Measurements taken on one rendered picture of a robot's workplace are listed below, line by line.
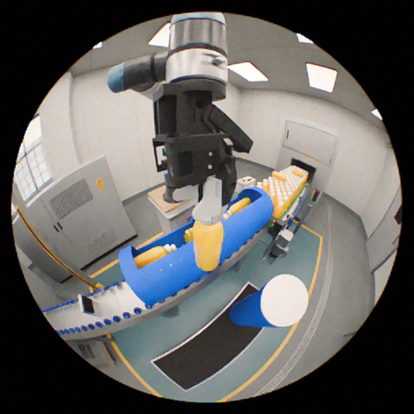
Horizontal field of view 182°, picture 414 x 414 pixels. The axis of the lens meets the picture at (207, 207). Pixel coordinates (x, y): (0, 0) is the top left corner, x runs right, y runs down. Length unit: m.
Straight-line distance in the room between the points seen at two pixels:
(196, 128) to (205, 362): 1.61
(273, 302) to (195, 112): 0.67
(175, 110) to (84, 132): 2.87
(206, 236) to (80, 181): 1.66
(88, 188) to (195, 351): 2.15
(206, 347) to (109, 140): 3.54
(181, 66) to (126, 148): 2.87
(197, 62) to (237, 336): 1.61
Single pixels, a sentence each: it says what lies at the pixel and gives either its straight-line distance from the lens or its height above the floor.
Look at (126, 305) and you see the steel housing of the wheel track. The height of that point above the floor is 0.93.
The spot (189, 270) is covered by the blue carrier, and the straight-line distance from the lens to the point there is 0.48.
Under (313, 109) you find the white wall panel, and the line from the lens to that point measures 5.09.
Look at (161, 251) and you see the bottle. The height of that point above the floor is 1.13.
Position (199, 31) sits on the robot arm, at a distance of 0.18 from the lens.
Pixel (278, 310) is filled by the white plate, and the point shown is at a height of 1.04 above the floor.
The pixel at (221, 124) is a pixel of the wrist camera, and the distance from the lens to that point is 0.17.
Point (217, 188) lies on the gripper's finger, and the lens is 0.17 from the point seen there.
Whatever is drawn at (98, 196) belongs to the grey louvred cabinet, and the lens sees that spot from 1.80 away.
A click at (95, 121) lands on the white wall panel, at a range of 2.99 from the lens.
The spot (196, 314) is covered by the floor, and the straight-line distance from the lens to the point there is 1.61.
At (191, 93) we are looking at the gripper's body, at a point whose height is 1.64.
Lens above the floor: 1.61
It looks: 38 degrees down
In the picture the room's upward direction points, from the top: straight up
